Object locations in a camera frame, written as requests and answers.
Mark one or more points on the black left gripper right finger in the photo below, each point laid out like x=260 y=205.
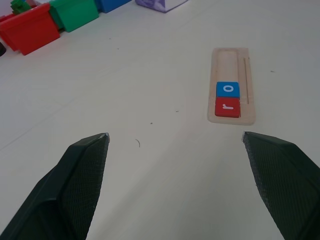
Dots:
x=287 y=185

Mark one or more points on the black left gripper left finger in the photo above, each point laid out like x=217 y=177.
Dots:
x=62 y=190

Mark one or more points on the red letter tile r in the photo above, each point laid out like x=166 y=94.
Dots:
x=227 y=107

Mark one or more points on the blue letter o block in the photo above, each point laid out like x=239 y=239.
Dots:
x=228 y=89

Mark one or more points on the wooden letter tray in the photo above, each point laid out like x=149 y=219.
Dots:
x=226 y=65

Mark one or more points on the red plastic bin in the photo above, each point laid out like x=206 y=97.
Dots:
x=32 y=32

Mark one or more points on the green plastic bin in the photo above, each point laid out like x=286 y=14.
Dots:
x=77 y=15

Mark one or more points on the green toy bricks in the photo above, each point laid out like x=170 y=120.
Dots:
x=19 y=6

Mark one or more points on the blue plastic bin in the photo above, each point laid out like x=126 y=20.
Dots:
x=112 y=5

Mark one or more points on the purple white tissue box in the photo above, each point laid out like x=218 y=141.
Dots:
x=160 y=4

